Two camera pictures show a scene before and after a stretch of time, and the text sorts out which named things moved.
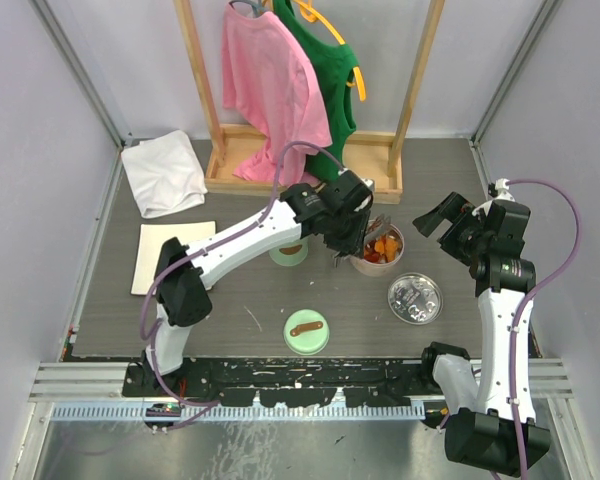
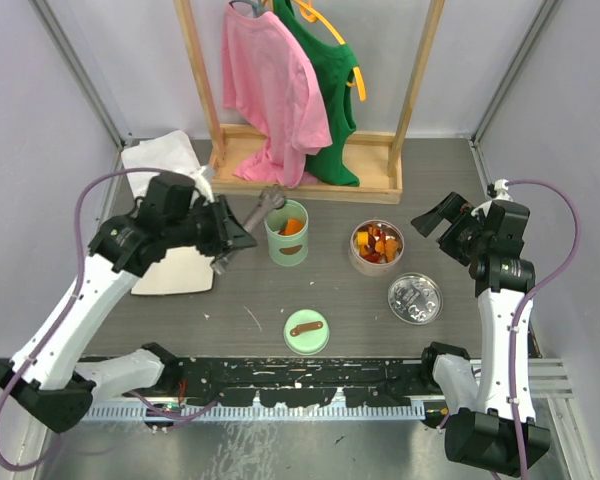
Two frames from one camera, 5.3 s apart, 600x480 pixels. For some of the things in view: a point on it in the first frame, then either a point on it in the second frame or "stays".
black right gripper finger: (449, 210) stays
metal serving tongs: (378, 224) -> (271, 198)
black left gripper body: (345, 236) -> (207, 226)
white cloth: (166, 174) stays
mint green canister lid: (306, 332) stays
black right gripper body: (476, 238) stays
